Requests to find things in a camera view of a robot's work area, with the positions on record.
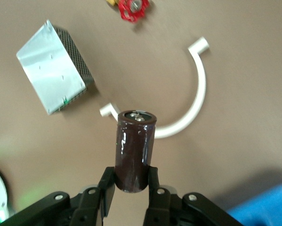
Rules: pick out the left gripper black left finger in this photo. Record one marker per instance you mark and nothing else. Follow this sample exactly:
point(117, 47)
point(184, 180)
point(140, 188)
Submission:
point(91, 207)

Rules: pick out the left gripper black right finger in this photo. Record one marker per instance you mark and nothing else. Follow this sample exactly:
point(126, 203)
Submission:
point(162, 207)

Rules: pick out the long brown capacitor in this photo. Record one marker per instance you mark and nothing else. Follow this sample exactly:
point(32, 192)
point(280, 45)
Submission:
point(133, 153)

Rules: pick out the blue plastic tray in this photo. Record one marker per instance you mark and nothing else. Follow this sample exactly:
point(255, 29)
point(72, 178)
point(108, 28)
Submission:
point(268, 207)

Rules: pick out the white curved pipe clamp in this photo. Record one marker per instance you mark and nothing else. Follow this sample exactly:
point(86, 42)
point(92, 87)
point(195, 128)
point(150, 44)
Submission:
point(202, 77)

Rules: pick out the silver metal power supply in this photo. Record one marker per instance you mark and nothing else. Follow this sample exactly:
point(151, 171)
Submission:
point(51, 68)

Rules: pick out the red handwheel brass valve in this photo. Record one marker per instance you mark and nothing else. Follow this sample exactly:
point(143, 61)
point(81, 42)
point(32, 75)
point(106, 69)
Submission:
point(135, 5)

